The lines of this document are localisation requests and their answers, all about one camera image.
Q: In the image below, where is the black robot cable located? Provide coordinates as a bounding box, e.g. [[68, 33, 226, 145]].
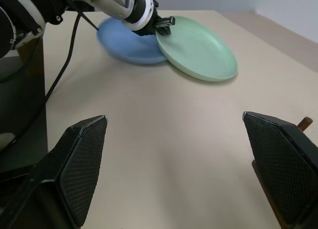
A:
[[0, 11, 100, 153]]

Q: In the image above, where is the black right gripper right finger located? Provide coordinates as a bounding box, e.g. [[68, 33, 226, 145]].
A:
[[242, 111, 318, 229]]

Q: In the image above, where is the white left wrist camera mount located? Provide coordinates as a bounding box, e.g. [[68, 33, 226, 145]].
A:
[[123, 0, 157, 32]]

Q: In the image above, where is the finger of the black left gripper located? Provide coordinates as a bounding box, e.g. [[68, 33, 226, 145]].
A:
[[156, 25, 172, 37], [155, 15, 176, 29]]

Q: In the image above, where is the green speckled plate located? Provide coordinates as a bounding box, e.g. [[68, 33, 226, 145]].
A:
[[155, 15, 239, 82]]

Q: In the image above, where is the wooden dish rack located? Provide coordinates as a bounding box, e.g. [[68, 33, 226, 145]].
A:
[[251, 117, 314, 229]]

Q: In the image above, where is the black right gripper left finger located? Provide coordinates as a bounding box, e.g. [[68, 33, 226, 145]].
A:
[[0, 115, 108, 229]]

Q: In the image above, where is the black and white robot torso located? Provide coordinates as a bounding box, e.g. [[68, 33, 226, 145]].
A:
[[0, 0, 96, 81]]

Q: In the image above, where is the blue plate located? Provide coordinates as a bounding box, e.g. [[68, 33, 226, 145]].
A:
[[96, 17, 167, 66]]

